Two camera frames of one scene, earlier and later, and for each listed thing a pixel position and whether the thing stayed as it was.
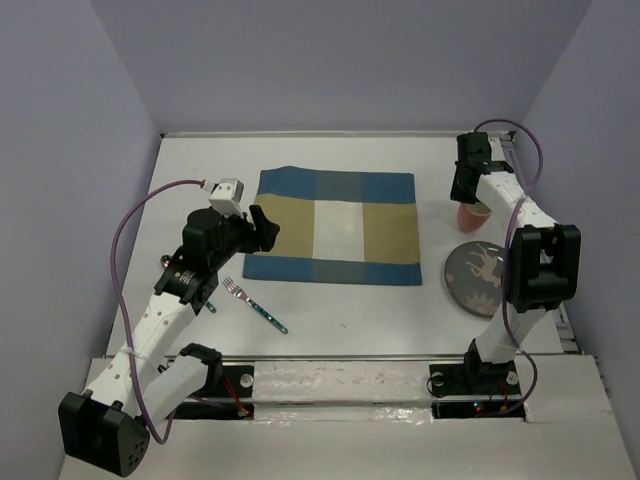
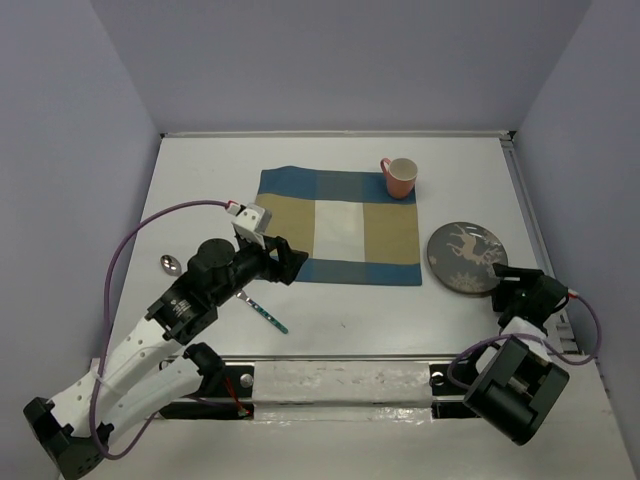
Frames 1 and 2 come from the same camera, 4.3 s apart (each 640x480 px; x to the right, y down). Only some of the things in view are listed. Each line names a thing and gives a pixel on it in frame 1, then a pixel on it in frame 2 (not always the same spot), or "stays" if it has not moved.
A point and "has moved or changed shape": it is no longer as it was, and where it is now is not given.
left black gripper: (259, 240) → (288, 264)
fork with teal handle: (239, 291) stays
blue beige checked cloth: (338, 227) stays
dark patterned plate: (473, 275) has moved or changed shape
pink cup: (472, 217) → (401, 176)
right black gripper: (457, 193) → (526, 278)
